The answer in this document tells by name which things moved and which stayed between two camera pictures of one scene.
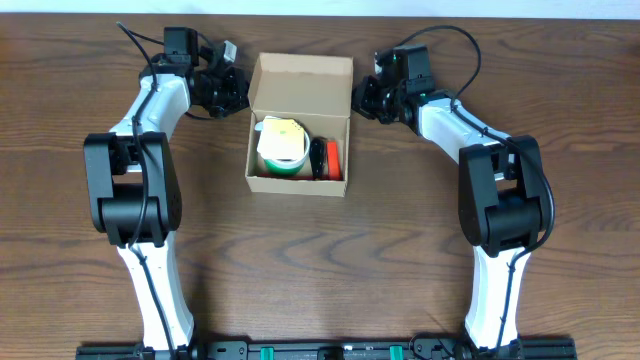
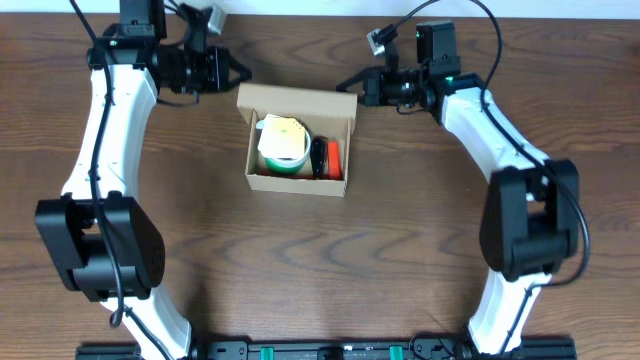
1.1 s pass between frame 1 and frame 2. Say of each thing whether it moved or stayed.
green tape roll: stayed
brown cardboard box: moved
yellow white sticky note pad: stayed
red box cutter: stayed
